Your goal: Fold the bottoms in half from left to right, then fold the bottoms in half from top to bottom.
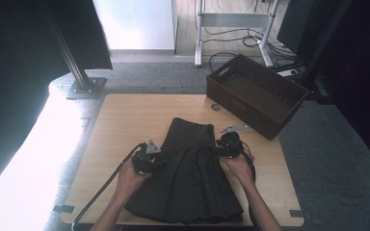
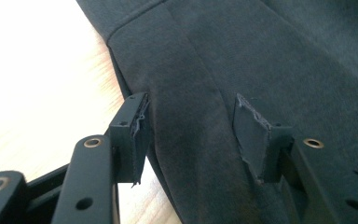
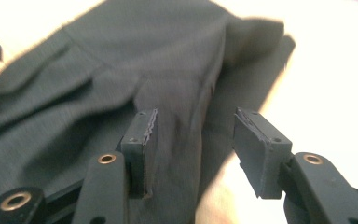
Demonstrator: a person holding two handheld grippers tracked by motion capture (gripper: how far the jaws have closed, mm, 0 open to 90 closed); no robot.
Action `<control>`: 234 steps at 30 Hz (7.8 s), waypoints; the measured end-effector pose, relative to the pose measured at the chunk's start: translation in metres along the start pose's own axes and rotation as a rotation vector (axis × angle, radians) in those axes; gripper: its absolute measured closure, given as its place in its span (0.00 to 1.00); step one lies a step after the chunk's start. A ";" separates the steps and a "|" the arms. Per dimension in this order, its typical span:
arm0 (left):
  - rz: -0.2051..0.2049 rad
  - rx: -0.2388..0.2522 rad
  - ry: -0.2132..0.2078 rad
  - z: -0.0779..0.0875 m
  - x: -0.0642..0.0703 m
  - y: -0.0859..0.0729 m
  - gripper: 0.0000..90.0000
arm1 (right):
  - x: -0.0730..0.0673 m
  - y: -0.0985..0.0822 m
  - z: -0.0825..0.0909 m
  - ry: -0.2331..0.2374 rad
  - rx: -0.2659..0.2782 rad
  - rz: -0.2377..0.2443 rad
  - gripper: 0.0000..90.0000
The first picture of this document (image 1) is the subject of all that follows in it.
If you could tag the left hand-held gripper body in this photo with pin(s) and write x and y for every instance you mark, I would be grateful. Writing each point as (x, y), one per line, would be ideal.
(146, 160)

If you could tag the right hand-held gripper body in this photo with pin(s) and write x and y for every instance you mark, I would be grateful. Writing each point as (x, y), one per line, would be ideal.
(231, 146)

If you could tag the dark grey pleated skirt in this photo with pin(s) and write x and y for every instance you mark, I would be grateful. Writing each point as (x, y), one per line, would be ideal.
(186, 179)

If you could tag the brown woven basket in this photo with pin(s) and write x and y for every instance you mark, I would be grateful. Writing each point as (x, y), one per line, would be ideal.
(253, 96)

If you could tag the person's left hand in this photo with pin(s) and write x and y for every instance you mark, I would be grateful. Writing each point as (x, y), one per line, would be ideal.
(130, 181)

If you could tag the person's right hand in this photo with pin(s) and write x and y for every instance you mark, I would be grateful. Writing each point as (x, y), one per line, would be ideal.
(242, 170)

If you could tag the grey round table grommet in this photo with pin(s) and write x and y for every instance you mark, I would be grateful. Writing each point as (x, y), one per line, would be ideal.
(216, 107)

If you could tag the white power strip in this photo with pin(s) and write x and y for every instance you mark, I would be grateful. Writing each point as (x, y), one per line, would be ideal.
(287, 72)

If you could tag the black metal stand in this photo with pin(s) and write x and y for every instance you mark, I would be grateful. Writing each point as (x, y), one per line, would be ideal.
(322, 89)
(85, 86)

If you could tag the black upright panel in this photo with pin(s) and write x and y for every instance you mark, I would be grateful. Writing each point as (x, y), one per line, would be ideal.
(294, 25)

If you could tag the black curtain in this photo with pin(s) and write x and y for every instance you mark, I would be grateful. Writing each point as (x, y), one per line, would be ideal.
(366, 80)
(13, 80)

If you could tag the white metal desk frame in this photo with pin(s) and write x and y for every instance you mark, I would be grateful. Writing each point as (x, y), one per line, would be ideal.
(234, 20)

